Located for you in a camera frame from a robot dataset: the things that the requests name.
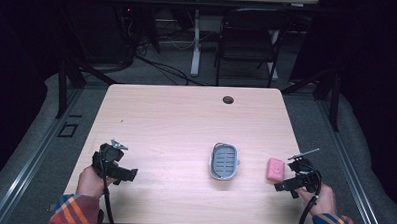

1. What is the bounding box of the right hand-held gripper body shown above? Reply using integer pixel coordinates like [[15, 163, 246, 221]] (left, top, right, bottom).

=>
[[283, 146, 323, 194]]

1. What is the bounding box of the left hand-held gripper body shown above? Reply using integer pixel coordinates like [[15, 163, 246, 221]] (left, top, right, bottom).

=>
[[90, 138, 130, 186]]

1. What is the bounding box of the person's right hand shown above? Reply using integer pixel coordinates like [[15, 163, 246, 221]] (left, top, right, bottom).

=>
[[295, 181, 339, 218]]

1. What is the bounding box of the person's left hand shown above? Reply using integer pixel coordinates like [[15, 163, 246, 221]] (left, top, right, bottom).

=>
[[75, 165, 118, 200]]

